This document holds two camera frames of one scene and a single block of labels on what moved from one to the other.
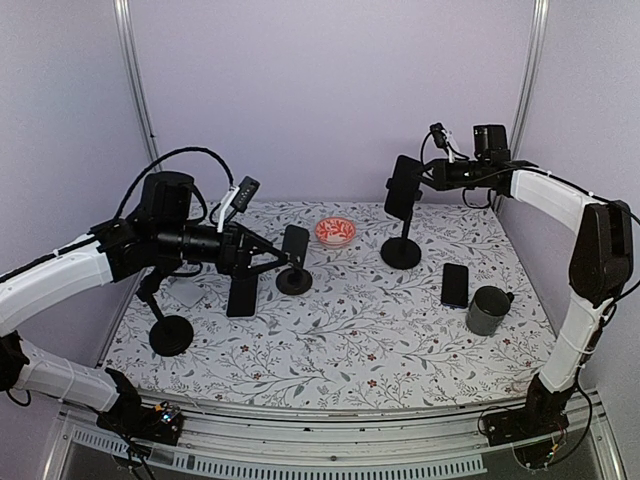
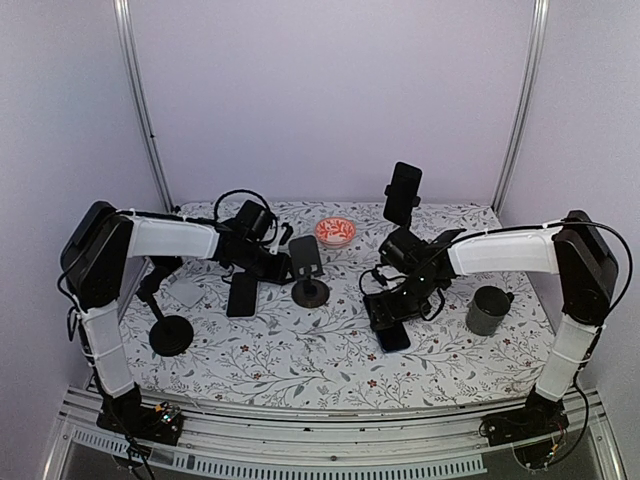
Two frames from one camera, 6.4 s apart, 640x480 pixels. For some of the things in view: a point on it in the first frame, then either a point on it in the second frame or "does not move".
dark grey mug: [487, 310] does not move
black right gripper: [442, 179] to [387, 310]
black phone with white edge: [242, 299] does not move
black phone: [455, 285] to [393, 338]
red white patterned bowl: [335, 231] does not move
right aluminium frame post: [538, 30] does not move
